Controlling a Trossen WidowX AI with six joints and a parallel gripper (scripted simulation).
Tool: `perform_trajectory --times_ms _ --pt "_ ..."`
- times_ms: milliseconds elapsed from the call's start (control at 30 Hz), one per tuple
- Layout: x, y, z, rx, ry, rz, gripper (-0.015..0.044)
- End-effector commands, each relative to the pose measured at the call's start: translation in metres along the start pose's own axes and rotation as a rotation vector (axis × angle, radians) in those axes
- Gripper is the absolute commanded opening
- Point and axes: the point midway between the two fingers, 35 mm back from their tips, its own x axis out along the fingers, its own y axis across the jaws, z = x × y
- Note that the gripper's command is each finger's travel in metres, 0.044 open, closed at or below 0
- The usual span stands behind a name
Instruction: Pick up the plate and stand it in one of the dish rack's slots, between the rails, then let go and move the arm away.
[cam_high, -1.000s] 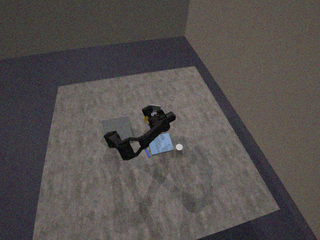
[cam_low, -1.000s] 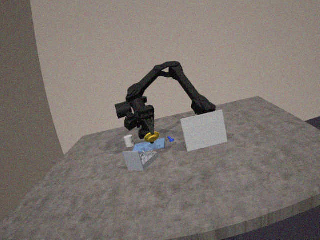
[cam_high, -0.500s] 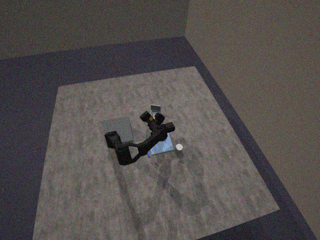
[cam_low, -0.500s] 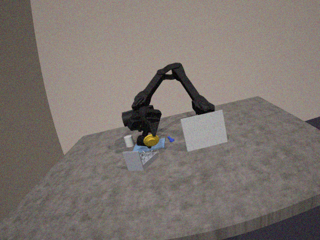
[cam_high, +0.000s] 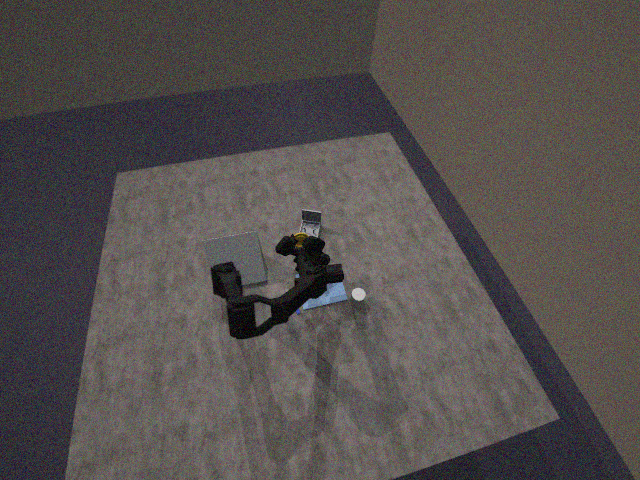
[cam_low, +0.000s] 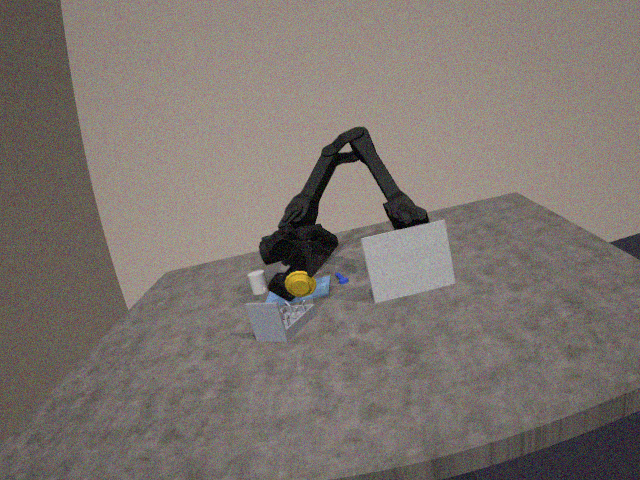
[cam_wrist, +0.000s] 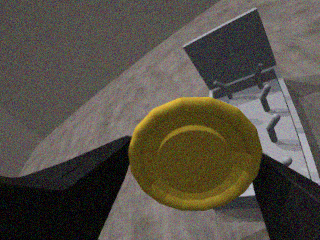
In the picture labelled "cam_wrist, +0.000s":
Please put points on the grey dish rack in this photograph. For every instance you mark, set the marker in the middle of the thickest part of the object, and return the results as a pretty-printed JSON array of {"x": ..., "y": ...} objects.
[{"x": 237, "y": 65}]

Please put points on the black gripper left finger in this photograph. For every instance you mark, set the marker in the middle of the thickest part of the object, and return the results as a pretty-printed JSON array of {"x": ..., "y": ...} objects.
[{"x": 70, "y": 201}]

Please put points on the yellow plate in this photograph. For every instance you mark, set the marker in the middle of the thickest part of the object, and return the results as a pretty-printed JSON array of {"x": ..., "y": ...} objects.
[{"x": 194, "y": 153}]

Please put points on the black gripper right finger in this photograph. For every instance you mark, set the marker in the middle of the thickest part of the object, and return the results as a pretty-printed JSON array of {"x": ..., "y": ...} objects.
[{"x": 289, "y": 201}]

